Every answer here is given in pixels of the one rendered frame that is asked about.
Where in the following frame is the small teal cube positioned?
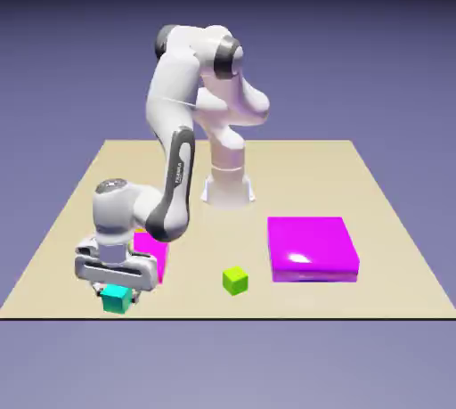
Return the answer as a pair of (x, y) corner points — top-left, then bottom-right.
(99, 283), (134, 315)

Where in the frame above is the large magenta box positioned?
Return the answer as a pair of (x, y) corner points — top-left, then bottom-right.
(266, 216), (361, 283)
(133, 228), (170, 285)

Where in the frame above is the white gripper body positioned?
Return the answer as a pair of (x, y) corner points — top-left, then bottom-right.
(74, 251), (159, 292)

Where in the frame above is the small lime green cube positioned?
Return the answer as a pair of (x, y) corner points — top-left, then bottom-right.
(222, 266), (249, 297)

